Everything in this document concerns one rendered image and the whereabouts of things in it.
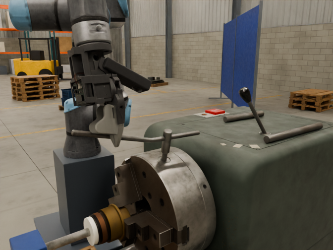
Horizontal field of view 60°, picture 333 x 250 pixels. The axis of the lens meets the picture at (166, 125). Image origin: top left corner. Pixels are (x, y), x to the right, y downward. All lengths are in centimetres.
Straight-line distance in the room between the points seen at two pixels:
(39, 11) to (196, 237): 64
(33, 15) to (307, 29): 1133
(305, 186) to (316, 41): 1074
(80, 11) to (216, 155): 48
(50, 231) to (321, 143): 112
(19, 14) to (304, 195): 90
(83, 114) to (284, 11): 1160
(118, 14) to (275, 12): 1171
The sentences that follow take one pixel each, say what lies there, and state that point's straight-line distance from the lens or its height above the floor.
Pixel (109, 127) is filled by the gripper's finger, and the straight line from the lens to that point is 60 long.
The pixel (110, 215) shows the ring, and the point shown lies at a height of 112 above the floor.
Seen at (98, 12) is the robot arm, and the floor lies 158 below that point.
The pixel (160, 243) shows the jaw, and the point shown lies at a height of 108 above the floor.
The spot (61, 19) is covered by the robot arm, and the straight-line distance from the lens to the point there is 73.
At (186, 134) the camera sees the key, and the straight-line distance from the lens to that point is 75.
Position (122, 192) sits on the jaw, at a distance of 79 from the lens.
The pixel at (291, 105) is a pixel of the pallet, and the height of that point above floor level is 8.
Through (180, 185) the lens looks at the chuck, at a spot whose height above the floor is 119.
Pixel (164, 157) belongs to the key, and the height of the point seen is 124.
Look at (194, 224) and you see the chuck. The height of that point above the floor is 110.
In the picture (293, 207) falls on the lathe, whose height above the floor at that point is 106.
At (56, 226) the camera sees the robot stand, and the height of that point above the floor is 75.
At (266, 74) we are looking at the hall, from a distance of 1263.
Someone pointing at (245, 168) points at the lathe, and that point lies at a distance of 73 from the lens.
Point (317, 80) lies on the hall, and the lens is 1157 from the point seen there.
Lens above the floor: 151
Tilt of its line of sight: 14 degrees down
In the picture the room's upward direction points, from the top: straight up
